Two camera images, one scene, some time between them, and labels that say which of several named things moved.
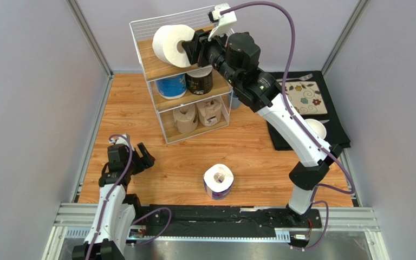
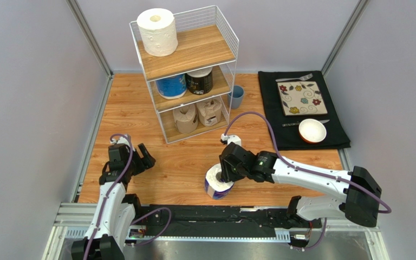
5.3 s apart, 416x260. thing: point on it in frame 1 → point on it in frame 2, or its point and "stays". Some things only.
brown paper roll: [186, 119] stays
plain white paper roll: [168, 44] → [158, 31]
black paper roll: [200, 82] stays
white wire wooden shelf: [192, 100] stays
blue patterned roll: [172, 87] stays
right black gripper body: [200, 47] → [226, 167]
